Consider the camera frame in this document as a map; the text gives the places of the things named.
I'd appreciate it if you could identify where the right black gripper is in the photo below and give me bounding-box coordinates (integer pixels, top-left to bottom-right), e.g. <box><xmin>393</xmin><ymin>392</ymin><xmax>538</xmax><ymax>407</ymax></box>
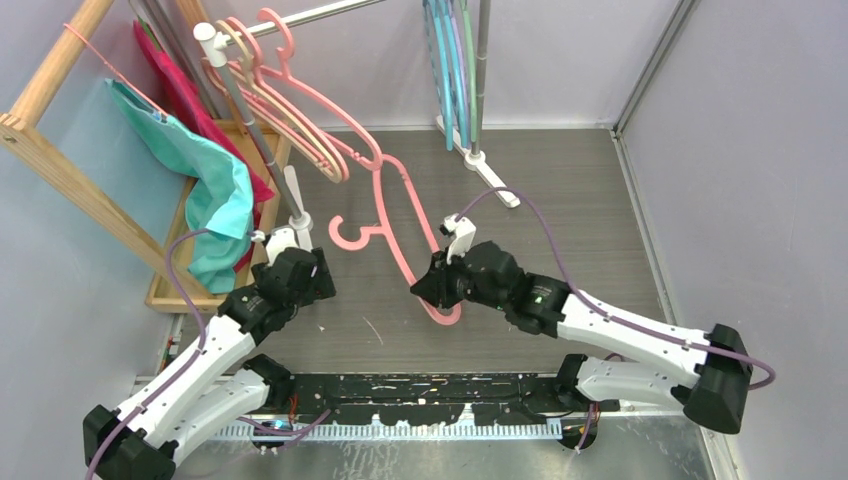
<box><xmin>412</xmin><ymin>244</ymin><xmax>509</xmax><ymax>312</ymax></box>

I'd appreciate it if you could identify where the teal cloth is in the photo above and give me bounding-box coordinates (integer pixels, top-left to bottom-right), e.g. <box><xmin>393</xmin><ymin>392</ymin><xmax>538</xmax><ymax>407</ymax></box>
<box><xmin>105</xmin><ymin>79</ymin><xmax>254</xmax><ymax>294</ymax></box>

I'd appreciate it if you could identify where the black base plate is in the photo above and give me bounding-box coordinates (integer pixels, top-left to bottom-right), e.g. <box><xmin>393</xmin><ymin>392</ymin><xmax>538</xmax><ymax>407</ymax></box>
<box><xmin>255</xmin><ymin>373</ymin><xmax>588</xmax><ymax>427</ymax></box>

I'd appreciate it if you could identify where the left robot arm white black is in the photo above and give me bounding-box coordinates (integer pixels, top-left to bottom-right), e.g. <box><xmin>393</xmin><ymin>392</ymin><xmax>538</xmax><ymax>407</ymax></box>
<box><xmin>83</xmin><ymin>247</ymin><xmax>336</xmax><ymax>479</ymax></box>

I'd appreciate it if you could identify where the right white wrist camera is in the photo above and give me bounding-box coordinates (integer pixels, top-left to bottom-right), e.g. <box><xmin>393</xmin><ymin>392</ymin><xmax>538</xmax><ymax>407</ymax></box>
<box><xmin>440</xmin><ymin>213</ymin><xmax>477</xmax><ymax>264</ymax></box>

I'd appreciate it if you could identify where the beige plastic hanger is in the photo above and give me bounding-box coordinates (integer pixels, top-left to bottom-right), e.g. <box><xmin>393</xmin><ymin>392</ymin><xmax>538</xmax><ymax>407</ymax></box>
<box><xmin>205</xmin><ymin>18</ymin><xmax>351</xmax><ymax>185</ymax></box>

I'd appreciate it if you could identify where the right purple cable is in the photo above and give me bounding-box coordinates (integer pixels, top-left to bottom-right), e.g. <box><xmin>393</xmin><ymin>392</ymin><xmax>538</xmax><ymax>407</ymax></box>
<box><xmin>455</xmin><ymin>187</ymin><xmax>777</xmax><ymax>454</ymax></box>

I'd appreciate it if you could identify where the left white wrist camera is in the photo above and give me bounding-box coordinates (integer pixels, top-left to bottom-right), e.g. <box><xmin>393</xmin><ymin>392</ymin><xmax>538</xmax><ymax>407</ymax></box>
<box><xmin>250</xmin><ymin>226</ymin><xmax>299</xmax><ymax>265</ymax></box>

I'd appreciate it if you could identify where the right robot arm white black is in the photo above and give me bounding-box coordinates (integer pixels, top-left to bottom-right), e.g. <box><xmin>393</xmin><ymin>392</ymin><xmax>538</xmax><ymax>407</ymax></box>
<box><xmin>410</xmin><ymin>241</ymin><xmax>753</xmax><ymax>434</ymax></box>

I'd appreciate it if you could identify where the green wire hanger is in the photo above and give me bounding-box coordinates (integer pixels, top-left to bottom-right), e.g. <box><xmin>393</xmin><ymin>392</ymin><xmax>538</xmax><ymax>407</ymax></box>
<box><xmin>458</xmin><ymin>0</ymin><xmax>479</xmax><ymax>143</ymax></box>

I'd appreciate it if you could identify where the light blue wire hanger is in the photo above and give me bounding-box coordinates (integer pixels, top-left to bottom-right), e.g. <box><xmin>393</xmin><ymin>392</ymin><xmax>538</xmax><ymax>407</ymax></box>
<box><xmin>431</xmin><ymin>1</ymin><xmax>470</xmax><ymax>150</ymax></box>

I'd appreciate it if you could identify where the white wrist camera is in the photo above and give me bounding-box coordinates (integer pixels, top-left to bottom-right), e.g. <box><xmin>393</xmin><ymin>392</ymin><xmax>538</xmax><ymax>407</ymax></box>
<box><xmin>440</xmin><ymin>213</ymin><xmax>477</xmax><ymax>264</ymax></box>
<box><xmin>250</xmin><ymin>226</ymin><xmax>299</xmax><ymax>265</ymax></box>

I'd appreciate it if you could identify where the purple wire hanger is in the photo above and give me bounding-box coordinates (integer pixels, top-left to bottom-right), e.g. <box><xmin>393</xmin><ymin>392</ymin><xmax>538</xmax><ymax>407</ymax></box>
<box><xmin>446</xmin><ymin>1</ymin><xmax>471</xmax><ymax>149</ymax></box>

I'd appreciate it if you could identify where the magenta cloth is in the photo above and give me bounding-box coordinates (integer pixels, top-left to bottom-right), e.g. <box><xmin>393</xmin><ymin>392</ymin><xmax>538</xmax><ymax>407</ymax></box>
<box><xmin>133</xmin><ymin>20</ymin><xmax>274</xmax><ymax>273</ymax></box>

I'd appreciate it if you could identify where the wooden frame rack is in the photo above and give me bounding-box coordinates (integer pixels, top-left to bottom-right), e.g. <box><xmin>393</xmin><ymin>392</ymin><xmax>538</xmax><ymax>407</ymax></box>
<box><xmin>1</xmin><ymin>1</ymin><xmax>171</xmax><ymax>277</ymax></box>

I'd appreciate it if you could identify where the white metal clothes rack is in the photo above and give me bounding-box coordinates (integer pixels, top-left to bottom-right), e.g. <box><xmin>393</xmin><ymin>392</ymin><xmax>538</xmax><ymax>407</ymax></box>
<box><xmin>193</xmin><ymin>1</ymin><xmax>520</xmax><ymax>208</ymax></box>

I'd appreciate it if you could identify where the pink plastic hanger large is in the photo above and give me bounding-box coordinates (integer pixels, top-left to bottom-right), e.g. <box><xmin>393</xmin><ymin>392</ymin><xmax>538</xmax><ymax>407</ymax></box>
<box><xmin>328</xmin><ymin>154</ymin><xmax>462</xmax><ymax>327</ymax></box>

